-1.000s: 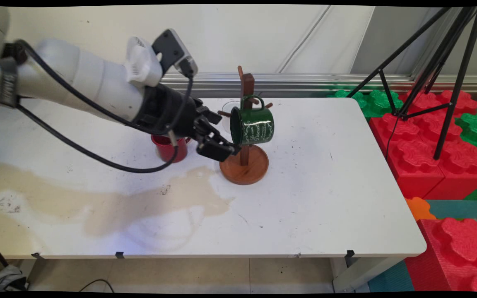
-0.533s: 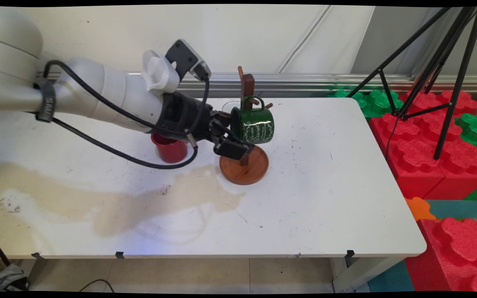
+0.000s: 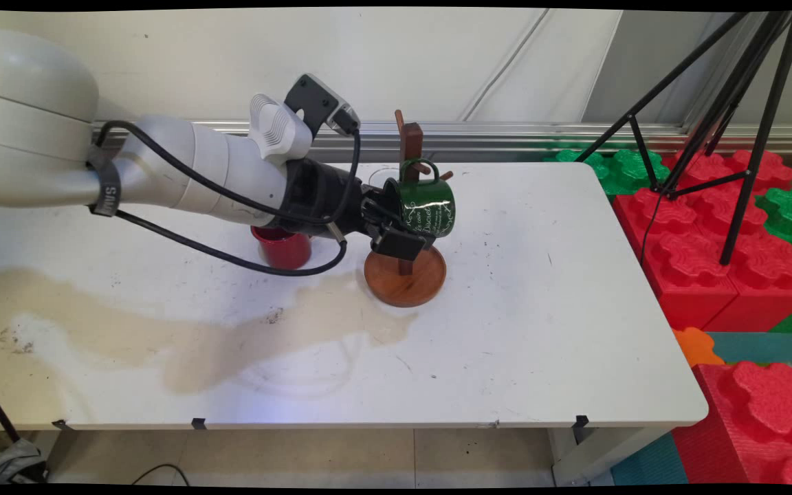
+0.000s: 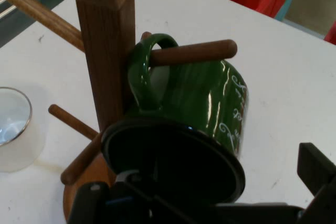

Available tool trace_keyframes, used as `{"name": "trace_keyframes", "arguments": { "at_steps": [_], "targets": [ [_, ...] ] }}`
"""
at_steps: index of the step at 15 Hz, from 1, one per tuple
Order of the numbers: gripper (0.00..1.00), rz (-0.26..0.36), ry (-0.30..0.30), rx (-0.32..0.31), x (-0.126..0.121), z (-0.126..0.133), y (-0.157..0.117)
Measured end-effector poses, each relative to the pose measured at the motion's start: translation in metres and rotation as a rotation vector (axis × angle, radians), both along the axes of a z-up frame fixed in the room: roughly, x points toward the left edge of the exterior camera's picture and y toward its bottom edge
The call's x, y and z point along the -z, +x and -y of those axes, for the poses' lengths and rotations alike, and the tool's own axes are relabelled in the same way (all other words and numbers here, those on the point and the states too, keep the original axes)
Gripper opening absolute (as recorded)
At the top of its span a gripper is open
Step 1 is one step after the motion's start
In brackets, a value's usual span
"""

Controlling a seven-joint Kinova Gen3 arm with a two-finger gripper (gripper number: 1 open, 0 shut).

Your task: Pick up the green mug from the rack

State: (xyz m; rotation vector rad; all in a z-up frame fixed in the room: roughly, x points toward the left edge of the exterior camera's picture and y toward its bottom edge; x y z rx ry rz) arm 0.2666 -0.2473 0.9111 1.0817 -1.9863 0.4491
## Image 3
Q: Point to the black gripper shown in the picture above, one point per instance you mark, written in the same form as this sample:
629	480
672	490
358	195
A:
320	199

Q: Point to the green enamel mug white lettering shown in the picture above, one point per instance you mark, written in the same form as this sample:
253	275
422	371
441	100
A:
434	206

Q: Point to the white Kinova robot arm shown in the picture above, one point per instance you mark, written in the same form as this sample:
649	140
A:
183	165

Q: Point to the clear glass beaker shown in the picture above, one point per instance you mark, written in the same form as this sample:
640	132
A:
377	176

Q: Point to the brown wooden mug tree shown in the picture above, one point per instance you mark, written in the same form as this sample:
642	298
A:
404	282

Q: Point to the red enamel mug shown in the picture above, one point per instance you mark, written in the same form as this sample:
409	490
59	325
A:
286	251

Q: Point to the green foam block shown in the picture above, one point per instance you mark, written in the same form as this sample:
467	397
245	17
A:
619	168
791	213

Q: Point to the black table edge clip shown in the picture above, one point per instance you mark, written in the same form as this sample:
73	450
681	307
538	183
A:
60	424
580	425
199	423

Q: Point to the large red foam block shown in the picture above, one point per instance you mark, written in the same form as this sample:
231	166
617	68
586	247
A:
678	254

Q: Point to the white table leg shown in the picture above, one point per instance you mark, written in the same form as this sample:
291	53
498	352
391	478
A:
602	454

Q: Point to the orange foam piece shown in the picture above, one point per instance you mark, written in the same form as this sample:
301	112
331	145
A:
695	347

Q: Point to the teal foam mat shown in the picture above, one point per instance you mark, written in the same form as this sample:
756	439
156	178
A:
760	347
650	467

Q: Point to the black tripod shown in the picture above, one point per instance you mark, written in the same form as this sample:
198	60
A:
757	137

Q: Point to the tall red foam block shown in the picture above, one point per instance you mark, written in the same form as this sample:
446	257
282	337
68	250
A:
753	426

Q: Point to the grey floor bundle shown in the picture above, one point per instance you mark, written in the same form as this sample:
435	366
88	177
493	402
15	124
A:
7	464

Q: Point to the aluminium wall rail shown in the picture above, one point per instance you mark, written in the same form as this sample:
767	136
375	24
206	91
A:
506	137

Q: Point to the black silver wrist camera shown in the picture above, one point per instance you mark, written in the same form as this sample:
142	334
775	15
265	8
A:
313	100

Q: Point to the white ribbed camera mount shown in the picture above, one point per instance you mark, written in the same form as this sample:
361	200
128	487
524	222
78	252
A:
276	130

